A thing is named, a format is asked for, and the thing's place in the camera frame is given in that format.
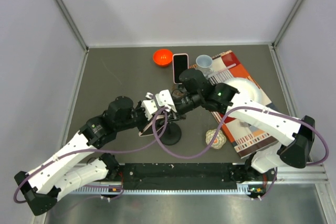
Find black round-base phone stand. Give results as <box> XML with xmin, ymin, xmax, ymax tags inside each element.
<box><xmin>160</xmin><ymin>122</ymin><xmax>182</xmax><ymax>146</ymax></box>

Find phone with pink case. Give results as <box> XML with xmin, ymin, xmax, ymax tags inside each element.
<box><xmin>172</xmin><ymin>54</ymin><xmax>189</xmax><ymax>84</ymax></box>

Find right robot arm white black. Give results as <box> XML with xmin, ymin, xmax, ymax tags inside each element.
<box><xmin>173</xmin><ymin>68</ymin><xmax>315</xmax><ymax>180</ymax></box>

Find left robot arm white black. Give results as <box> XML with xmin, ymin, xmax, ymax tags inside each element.
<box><xmin>14</xmin><ymin>93</ymin><xmax>158</xmax><ymax>216</ymax></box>

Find grey phone stand copper base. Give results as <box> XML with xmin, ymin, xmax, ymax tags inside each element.
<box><xmin>171</xmin><ymin>84</ymin><xmax>179</xmax><ymax>93</ymax></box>

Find floral patterned small dish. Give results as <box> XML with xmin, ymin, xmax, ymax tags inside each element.
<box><xmin>205</xmin><ymin>129</ymin><xmax>227</xmax><ymax>150</ymax></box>

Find light blue mug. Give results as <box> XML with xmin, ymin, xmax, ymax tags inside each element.
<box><xmin>196</xmin><ymin>55</ymin><xmax>213</xmax><ymax>74</ymax></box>

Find orange plastic bowl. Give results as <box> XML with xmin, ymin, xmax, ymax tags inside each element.
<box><xmin>153</xmin><ymin>49</ymin><xmax>173</xmax><ymax>67</ymax></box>

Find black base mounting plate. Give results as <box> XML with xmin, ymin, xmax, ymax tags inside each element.
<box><xmin>107</xmin><ymin>163</ymin><xmax>251</xmax><ymax>189</ymax></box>

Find pink plastic utensil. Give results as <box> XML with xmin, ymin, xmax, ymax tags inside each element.
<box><xmin>214</xmin><ymin>63</ymin><xmax>237</xmax><ymax>74</ymax></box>

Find white paper plate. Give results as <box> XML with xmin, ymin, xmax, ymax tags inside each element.
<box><xmin>224</xmin><ymin>77</ymin><xmax>263</xmax><ymax>103</ymax></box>

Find patterned orange placemat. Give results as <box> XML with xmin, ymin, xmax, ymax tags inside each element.
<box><xmin>188</xmin><ymin>49</ymin><xmax>279</xmax><ymax>159</ymax></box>

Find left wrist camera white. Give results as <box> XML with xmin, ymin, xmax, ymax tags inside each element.
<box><xmin>141</xmin><ymin>92</ymin><xmax>159</xmax><ymax>121</ymax></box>

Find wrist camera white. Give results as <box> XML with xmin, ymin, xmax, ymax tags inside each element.
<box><xmin>155</xmin><ymin>89</ymin><xmax>177</xmax><ymax>112</ymax></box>
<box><xmin>141</xmin><ymin>92</ymin><xmax>159</xmax><ymax>121</ymax></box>

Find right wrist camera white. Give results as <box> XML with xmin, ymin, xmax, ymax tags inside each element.
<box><xmin>155</xmin><ymin>89</ymin><xmax>177</xmax><ymax>112</ymax></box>

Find grey slotted cable duct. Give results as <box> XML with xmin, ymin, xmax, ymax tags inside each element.
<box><xmin>72</xmin><ymin>184</ymin><xmax>265</xmax><ymax>196</ymax></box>

